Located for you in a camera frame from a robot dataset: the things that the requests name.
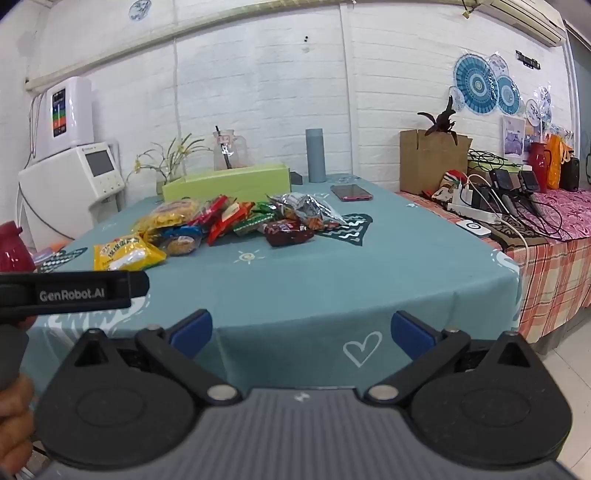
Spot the teal patterned tablecloth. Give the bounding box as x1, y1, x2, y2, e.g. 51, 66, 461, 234
22, 183, 522, 390

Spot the glass vase with yellow flowers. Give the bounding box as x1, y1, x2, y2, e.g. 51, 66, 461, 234
125, 133, 212, 197

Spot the silver foil snack bag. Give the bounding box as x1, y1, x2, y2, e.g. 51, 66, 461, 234
269, 192, 346, 231

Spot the white power strip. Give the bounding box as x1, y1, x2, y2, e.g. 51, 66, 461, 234
447, 189, 501, 224

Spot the air conditioner unit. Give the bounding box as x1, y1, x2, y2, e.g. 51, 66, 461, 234
482, 0, 567, 47

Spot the dark purple plant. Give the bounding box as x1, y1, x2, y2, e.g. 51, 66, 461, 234
418, 96, 458, 144

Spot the white appliance with screen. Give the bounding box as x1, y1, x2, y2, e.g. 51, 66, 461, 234
18, 143, 125, 250

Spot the smartphone with pink case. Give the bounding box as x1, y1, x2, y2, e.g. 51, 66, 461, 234
331, 184, 373, 202

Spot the plaid tablecloth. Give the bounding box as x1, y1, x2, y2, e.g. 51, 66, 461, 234
399, 191, 591, 345

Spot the pink floral cloth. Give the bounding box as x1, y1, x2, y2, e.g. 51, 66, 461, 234
533, 189, 591, 241

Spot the red thermos jug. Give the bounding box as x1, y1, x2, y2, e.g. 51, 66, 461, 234
528, 142, 548, 193

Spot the yellow chips bag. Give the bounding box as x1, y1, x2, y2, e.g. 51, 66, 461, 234
131, 198, 199, 234

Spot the person's left hand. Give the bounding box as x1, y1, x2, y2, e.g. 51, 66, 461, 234
0, 374, 34, 476

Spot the yellow snack packet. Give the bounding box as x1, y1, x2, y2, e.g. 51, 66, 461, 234
93, 234, 167, 271

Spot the white water purifier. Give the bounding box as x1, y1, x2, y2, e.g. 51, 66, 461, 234
34, 76, 94, 162

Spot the dark red snack packet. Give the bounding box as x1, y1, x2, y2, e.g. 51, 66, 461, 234
263, 219, 314, 248

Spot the green snack packet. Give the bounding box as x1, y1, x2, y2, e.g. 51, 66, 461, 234
232, 202, 277, 236

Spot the blue paper fan decoration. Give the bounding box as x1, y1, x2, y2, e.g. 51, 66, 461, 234
453, 54, 499, 115

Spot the glass pitcher with straw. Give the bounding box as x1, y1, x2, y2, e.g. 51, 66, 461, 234
212, 127, 250, 170

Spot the grey cylindrical bottle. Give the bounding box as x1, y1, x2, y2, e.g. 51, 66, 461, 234
305, 128, 327, 183

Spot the green cardboard box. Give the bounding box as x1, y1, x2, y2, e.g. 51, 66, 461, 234
162, 163, 290, 202

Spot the brown cardboard box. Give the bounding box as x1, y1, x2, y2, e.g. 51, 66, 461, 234
400, 130, 473, 195

